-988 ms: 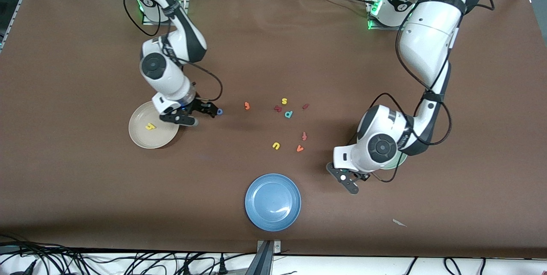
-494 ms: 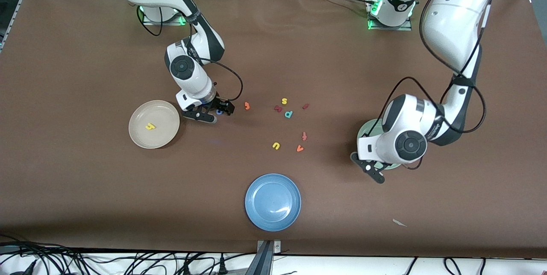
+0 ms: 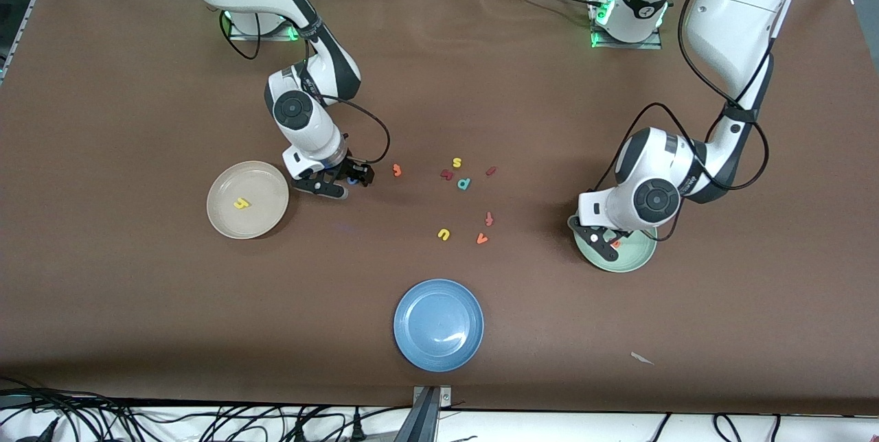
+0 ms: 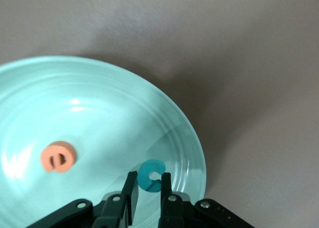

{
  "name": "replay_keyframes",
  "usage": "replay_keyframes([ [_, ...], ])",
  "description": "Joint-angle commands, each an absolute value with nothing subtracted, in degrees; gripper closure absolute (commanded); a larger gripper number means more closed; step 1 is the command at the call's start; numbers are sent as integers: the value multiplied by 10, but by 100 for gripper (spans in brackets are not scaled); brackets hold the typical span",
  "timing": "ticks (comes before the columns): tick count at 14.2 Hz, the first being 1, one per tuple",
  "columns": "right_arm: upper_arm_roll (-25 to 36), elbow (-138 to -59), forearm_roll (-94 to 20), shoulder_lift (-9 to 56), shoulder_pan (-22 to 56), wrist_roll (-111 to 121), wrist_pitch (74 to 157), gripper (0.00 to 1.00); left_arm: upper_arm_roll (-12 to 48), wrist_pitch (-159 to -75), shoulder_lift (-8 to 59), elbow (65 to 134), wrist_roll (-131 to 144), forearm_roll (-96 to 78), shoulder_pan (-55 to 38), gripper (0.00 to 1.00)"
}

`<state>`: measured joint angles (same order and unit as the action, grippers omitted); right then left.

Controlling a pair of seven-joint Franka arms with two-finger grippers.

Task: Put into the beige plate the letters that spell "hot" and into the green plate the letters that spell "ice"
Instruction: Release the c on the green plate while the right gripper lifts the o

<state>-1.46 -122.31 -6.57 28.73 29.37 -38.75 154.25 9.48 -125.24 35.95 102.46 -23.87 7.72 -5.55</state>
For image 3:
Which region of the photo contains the grey metal bracket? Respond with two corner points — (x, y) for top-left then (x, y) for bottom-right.
(412, 386), (453, 410)

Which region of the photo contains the blue round plate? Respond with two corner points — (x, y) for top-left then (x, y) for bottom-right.
(393, 279), (485, 373)

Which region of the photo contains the beige brown round plate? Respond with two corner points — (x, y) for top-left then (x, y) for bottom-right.
(206, 161), (290, 240)

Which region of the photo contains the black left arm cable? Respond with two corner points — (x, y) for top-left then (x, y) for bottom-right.
(592, 0), (811, 244)

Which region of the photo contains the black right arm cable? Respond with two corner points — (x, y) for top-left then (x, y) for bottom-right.
(220, 10), (392, 165)

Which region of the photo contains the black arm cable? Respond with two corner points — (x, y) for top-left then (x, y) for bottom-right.
(592, 0), (811, 244)
(220, 10), (392, 165)

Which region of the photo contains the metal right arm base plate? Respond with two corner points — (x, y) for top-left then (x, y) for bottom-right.
(229, 13), (304, 42)

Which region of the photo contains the light green round plate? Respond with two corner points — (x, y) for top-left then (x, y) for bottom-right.
(573, 219), (658, 273)

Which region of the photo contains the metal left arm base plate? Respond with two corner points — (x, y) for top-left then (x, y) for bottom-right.
(588, 0), (664, 50)

